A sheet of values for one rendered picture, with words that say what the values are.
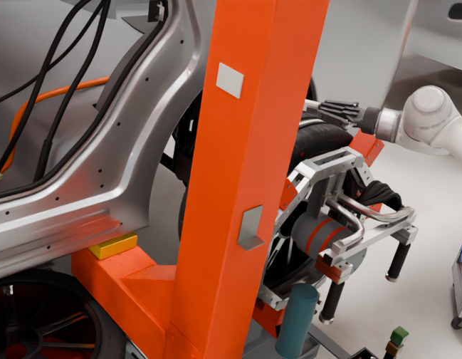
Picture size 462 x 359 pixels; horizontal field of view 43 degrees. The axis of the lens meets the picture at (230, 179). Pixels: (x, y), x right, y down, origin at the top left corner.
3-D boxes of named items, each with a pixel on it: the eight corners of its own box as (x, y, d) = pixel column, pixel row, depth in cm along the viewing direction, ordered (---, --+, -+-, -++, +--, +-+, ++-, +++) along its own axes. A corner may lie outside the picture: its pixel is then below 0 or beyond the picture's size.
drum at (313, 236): (312, 236, 199) (322, 201, 191) (361, 271, 186) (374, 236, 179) (284, 248, 190) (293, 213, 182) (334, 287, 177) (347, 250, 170)
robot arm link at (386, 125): (398, 133, 167) (377, 128, 169) (405, 105, 161) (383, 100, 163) (391, 149, 160) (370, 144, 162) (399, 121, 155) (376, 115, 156)
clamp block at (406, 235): (391, 226, 189) (396, 212, 186) (414, 241, 184) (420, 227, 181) (381, 231, 186) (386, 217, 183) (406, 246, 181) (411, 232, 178)
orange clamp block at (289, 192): (280, 179, 170) (269, 165, 162) (300, 192, 165) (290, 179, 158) (265, 198, 169) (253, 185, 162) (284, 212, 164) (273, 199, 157)
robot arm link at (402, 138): (403, 116, 167) (406, 98, 154) (460, 129, 162) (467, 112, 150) (392, 151, 165) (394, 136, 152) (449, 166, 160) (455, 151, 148)
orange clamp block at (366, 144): (351, 157, 193) (366, 134, 192) (370, 169, 188) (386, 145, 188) (344, 150, 187) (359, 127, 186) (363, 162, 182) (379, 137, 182)
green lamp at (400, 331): (396, 333, 188) (399, 324, 186) (406, 341, 185) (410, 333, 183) (389, 338, 185) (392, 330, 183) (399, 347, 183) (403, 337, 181)
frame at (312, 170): (334, 262, 221) (376, 134, 194) (348, 272, 218) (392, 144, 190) (228, 319, 187) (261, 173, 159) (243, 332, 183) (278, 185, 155)
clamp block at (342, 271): (324, 261, 167) (329, 246, 165) (349, 279, 162) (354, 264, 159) (312, 266, 164) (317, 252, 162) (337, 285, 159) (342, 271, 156)
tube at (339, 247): (324, 202, 180) (334, 173, 174) (376, 236, 169) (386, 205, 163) (286, 219, 169) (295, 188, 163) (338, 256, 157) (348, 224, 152)
